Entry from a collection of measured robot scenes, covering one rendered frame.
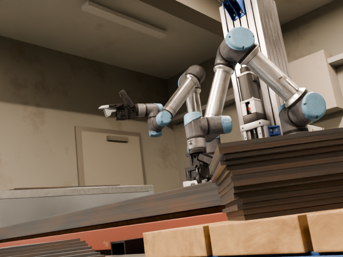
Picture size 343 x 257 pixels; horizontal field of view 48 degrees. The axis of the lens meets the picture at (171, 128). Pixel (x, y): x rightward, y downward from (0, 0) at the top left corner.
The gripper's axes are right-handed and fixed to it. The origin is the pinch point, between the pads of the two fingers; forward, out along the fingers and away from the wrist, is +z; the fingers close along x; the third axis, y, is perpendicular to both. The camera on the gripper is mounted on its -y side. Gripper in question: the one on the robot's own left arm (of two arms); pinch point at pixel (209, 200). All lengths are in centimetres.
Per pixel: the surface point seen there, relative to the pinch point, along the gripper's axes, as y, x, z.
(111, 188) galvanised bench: 91, -17, -18
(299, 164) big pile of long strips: -86, 85, 4
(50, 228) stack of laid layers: 5, 62, 4
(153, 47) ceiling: 261, -224, -234
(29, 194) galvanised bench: 91, 32, -17
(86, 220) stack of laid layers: -15, 62, 3
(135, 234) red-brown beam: -34, 62, 8
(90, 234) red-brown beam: -16, 62, 7
